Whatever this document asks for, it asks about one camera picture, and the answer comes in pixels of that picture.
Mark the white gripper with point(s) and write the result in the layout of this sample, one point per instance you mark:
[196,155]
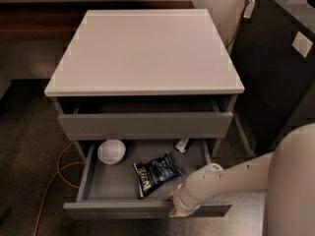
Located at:
[179,201]

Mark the blue chip bag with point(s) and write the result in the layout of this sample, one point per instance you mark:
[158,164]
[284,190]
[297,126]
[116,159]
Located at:
[154,174]

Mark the grey drawer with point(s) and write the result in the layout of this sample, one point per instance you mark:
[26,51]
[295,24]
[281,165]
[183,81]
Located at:
[112,191]
[146,126]

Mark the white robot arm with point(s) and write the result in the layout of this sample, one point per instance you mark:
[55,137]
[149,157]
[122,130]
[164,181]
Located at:
[286,175]

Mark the grey top drawer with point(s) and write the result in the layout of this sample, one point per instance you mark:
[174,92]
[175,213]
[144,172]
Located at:
[146,126]

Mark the grey drawer cabinet white top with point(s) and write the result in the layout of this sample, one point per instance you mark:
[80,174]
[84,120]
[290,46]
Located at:
[145,61]

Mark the small black white packet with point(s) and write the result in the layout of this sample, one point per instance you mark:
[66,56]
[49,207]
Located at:
[182,145]

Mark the white bowl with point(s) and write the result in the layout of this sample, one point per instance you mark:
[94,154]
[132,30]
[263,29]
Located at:
[111,152]

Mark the black cabinet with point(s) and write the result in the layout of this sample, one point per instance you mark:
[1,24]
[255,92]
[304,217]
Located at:
[279,82]

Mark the white label sticker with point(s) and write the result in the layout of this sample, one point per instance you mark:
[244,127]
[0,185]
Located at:
[302,44]

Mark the dark wooden bench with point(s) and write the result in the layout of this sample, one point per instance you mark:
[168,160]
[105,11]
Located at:
[59,20]

